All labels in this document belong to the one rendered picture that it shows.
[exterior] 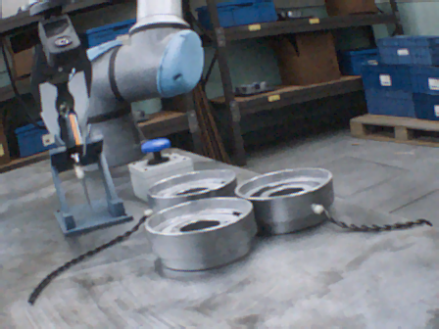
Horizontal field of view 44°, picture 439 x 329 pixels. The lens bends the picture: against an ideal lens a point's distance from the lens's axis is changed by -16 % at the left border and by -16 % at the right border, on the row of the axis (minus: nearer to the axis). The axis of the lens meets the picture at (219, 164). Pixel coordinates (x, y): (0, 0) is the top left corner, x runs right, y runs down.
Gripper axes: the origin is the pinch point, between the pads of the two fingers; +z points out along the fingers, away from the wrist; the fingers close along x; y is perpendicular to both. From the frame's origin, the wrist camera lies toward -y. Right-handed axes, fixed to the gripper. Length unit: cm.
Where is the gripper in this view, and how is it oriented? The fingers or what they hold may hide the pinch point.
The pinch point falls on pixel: (69, 131)
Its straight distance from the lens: 84.8
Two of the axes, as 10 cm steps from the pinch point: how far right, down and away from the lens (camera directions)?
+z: 1.8, 9.6, 2.2
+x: -9.1, 2.4, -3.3
